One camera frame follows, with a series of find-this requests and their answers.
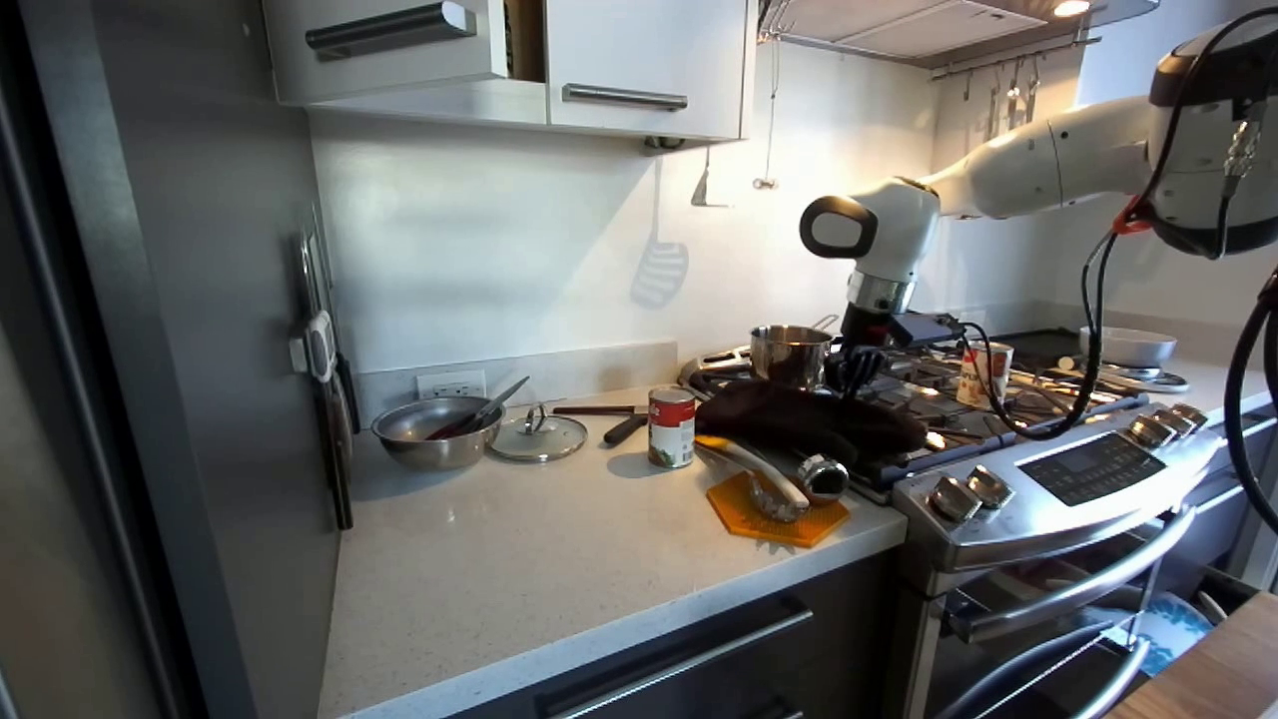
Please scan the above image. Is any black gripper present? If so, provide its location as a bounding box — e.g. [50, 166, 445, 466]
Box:
[834, 299, 914, 401]

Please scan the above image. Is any brown oven mitt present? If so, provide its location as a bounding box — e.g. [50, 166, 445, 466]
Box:
[691, 374, 931, 472]

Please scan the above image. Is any small steel saucepan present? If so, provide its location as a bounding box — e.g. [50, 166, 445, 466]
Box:
[749, 317, 841, 390]

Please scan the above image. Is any patterned ceramic mug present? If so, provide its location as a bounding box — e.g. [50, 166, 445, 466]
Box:
[968, 341, 1020, 410]

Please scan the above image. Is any silver stove knob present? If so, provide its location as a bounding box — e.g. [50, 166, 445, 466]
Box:
[928, 475, 984, 528]
[1160, 401, 1209, 434]
[1121, 410, 1176, 451]
[964, 464, 1015, 516]

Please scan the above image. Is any red white soup can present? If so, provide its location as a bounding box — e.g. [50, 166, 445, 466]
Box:
[649, 386, 702, 472]

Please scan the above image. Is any stainless steel gas range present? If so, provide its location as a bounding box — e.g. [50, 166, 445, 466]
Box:
[677, 325, 1278, 719]

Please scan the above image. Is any small hanging white utensil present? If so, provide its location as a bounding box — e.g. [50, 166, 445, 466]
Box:
[687, 141, 733, 210]

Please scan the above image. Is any thin hanging white utensil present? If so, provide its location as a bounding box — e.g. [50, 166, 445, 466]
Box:
[749, 36, 785, 194]

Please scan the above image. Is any dark lower kitchen cabinet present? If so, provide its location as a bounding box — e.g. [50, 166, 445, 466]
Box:
[452, 551, 911, 719]

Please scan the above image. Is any glass pot lid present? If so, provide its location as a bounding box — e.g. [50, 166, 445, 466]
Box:
[486, 401, 592, 466]

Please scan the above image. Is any metal spoon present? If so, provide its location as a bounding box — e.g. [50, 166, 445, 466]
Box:
[431, 371, 534, 441]

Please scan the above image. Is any white upper kitchen cabinet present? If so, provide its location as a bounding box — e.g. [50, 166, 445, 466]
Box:
[1074, 0, 1241, 112]
[260, 0, 757, 148]

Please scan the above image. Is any blue patterned rug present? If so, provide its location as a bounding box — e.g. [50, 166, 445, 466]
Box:
[1129, 591, 1224, 671]

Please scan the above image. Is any silver metal bowl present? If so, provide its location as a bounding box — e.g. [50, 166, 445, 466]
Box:
[369, 390, 506, 475]

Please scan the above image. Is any wooden table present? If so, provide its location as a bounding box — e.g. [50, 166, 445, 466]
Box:
[1106, 591, 1278, 719]

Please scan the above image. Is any dark hanging utensil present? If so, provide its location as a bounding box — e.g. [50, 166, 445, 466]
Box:
[316, 355, 365, 534]

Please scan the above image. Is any white magnetic hook holder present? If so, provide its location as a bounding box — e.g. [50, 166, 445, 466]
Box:
[288, 307, 341, 390]

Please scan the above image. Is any stainless steel refrigerator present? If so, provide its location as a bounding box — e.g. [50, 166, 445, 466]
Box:
[0, 0, 355, 719]

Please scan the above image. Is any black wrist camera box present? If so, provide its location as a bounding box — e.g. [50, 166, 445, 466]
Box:
[893, 307, 972, 351]

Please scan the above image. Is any dark red handled knife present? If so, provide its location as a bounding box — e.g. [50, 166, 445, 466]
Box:
[546, 401, 644, 418]

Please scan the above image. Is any metal utensil rail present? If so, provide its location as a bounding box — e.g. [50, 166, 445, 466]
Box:
[928, 29, 1111, 82]

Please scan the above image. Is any thick black cable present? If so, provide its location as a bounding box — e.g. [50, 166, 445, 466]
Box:
[1219, 263, 1278, 534]

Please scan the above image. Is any white wall outlet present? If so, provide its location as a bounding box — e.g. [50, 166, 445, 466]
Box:
[413, 369, 494, 402]

